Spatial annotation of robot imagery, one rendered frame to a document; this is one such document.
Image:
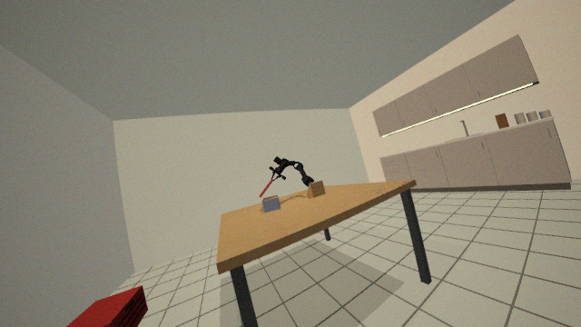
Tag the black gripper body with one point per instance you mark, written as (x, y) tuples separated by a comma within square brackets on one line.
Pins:
[(278, 171)]

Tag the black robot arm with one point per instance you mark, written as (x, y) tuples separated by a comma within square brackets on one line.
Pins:
[(284, 163)]

